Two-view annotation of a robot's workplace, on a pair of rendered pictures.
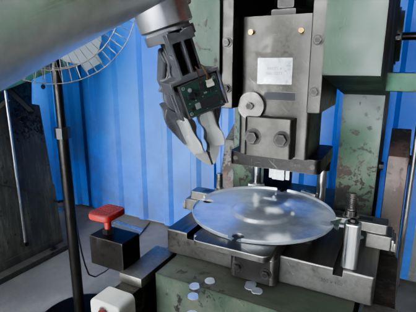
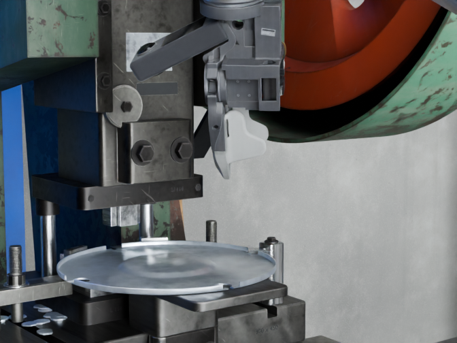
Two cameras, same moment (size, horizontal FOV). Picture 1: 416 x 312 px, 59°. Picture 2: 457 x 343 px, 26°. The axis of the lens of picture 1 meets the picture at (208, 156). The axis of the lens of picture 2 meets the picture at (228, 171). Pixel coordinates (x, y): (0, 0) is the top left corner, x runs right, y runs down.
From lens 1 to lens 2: 101 cm
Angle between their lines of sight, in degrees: 63
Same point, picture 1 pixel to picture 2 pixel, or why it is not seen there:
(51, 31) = not seen: outside the picture
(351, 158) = not seen: hidden behind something
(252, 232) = (222, 279)
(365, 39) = not seen: hidden behind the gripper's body
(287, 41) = (163, 10)
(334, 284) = (270, 331)
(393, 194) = (173, 233)
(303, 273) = (236, 334)
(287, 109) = (168, 107)
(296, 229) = (243, 265)
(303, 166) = (188, 188)
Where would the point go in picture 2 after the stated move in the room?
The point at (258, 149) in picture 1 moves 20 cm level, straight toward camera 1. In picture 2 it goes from (150, 171) to (281, 183)
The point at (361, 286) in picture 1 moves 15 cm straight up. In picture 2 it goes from (295, 319) to (296, 217)
